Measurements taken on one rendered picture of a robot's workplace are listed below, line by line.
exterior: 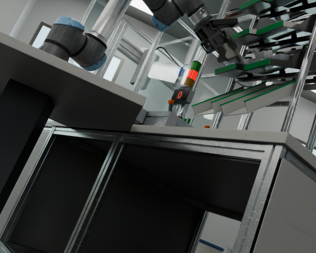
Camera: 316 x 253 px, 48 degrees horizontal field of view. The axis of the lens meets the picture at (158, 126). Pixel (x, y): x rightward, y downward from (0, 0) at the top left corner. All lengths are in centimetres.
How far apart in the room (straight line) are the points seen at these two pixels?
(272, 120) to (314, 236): 470
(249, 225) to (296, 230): 15
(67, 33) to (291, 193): 102
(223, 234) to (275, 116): 194
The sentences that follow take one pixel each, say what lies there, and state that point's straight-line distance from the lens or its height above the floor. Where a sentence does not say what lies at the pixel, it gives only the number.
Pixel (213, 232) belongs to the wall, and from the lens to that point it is 520.
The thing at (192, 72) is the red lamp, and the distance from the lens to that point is 192.
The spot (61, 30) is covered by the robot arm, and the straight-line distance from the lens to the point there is 150.
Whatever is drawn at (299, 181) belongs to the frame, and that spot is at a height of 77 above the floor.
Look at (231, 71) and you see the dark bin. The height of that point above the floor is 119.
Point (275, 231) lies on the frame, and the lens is 90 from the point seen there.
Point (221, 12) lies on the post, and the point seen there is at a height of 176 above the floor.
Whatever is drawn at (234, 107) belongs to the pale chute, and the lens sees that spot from 133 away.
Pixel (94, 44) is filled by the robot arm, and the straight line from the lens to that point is 158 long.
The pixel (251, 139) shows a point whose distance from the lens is 94.
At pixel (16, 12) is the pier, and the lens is 536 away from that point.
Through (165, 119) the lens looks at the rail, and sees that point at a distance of 137.
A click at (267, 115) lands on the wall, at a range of 568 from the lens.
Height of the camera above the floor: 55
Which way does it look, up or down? 14 degrees up
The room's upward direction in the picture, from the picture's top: 23 degrees clockwise
